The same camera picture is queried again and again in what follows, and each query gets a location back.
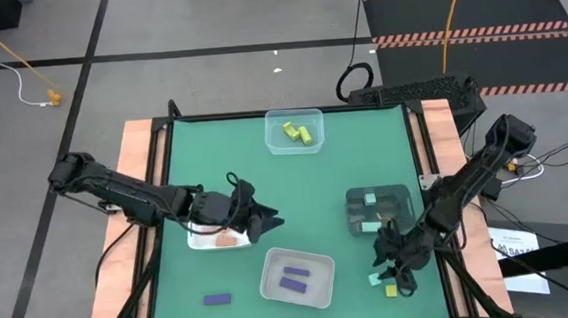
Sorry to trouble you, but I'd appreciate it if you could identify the black hazard-striped floor mat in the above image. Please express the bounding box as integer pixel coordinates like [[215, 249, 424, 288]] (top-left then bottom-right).
[[362, 0, 568, 107]]

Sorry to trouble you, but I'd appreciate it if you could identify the white cable with yellow plug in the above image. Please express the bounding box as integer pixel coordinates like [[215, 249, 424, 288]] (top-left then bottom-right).
[[503, 153, 547, 185]]

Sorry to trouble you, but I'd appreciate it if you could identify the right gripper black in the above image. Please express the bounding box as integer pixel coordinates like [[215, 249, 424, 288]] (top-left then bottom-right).
[[370, 217, 444, 281]]

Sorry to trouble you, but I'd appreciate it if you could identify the orange cable with yellow plug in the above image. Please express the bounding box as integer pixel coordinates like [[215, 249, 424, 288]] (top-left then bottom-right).
[[0, 0, 64, 111]]

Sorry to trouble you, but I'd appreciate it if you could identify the black side stand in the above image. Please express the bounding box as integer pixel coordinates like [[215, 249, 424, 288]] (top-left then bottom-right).
[[488, 213, 568, 318]]

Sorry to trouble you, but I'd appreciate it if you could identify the white rectangular plate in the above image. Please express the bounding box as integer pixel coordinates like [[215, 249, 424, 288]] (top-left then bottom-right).
[[185, 216, 253, 253]]

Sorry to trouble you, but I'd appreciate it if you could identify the purple block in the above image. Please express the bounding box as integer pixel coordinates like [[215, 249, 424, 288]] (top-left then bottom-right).
[[202, 292, 233, 307], [281, 263, 312, 280], [277, 274, 308, 297]]

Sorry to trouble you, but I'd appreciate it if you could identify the wooden side board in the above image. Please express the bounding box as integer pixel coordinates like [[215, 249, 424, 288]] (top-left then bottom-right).
[[419, 94, 514, 318], [71, 118, 169, 318]]

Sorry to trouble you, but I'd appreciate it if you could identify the silver metal bracket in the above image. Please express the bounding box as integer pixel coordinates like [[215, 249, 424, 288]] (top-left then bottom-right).
[[417, 172, 442, 191]]

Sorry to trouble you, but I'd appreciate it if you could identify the clear plastic container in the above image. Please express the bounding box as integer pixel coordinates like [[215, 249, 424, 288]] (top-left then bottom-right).
[[263, 106, 327, 158]]

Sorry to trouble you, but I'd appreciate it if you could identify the green table mat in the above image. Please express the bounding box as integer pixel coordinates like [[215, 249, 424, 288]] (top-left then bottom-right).
[[136, 101, 450, 318]]

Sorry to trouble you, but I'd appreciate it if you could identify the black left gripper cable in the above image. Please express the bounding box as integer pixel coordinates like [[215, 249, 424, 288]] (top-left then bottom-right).
[[179, 170, 248, 237]]

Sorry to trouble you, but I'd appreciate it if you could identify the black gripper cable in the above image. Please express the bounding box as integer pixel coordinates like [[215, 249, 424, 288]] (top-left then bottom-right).
[[179, 170, 248, 237], [395, 267, 419, 298]]

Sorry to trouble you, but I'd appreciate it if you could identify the dark mesh tray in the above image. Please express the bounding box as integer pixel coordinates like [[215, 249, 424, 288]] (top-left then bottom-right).
[[344, 183, 418, 240]]

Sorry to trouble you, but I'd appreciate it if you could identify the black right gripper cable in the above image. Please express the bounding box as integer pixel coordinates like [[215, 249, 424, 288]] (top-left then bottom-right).
[[395, 267, 419, 298]]

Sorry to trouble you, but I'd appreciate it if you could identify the black metal table frame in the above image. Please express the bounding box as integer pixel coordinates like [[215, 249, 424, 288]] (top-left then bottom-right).
[[79, 77, 517, 318]]

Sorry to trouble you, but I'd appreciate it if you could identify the white plastic bin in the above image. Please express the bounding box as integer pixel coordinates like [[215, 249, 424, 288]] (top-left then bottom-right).
[[256, 242, 340, 314]]

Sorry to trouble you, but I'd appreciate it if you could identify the black hanging cable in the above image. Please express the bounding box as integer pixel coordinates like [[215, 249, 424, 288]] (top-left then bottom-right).
[[328, 0, 377, 104]]

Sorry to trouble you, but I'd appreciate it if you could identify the white floor cable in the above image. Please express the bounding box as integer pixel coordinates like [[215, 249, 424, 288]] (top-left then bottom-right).
[[0, 0, 54, 111]]

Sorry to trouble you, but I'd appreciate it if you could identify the white printed paper sheet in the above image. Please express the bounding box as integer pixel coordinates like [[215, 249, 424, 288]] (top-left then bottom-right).
[[487, 223, 551, 299]]

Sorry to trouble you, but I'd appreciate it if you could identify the black mesh computer case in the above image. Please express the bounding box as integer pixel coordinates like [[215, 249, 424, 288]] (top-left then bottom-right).
[[346, 73, 490, 145]]

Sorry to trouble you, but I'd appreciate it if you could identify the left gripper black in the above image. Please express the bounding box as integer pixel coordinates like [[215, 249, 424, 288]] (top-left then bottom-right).
[[187, 176, 287, 249]]

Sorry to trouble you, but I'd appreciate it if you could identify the orange hanging cable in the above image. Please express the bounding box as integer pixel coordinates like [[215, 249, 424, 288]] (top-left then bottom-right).
[[436, 0, 474, 75]]

